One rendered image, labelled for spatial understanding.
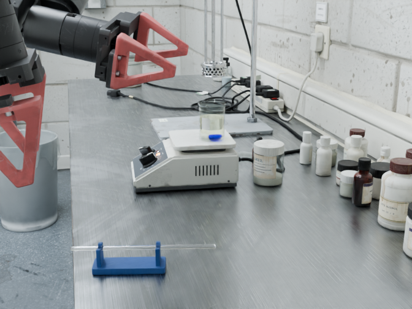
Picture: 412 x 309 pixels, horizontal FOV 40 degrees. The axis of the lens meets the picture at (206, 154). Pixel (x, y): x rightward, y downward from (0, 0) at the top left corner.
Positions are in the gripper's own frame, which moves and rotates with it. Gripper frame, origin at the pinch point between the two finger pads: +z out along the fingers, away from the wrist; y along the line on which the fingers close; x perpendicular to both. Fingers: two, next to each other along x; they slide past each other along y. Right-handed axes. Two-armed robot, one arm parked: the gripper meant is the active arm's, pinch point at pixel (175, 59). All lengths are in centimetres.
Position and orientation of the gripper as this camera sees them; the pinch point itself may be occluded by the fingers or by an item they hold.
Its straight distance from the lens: 75.2
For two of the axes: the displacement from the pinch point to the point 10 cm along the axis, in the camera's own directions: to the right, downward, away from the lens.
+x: -1.9, 8.7, 4.5
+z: 9.7, 2.3, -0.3
